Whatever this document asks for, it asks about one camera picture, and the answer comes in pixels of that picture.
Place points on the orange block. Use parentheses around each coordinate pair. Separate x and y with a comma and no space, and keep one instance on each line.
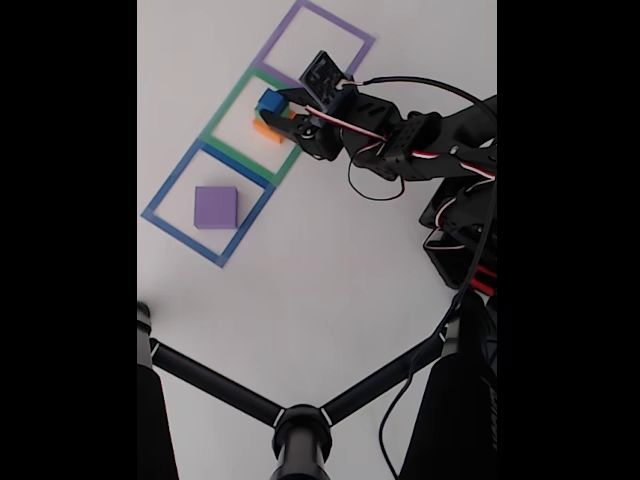
(265,130)

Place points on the green tape square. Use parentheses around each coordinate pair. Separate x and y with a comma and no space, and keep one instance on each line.
(240,158)

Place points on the blue tape square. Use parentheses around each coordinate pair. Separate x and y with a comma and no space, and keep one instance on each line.
(182,240)

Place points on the black tripod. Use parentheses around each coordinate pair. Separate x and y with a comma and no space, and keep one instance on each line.
(300,435)

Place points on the small blue cube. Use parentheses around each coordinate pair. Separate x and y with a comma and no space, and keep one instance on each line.
(271,101)

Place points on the green cube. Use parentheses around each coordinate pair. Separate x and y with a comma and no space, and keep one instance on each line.
(286,109)

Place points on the large purple block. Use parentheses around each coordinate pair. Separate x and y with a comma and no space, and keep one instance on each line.
(215,207)

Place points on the red clamp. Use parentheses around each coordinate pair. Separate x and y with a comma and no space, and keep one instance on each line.
(485,282)

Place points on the purple tape square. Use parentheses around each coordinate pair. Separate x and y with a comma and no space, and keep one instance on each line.
(280,75)

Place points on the blue camera circuit board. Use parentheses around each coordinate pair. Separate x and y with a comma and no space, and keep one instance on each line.
(325,80)

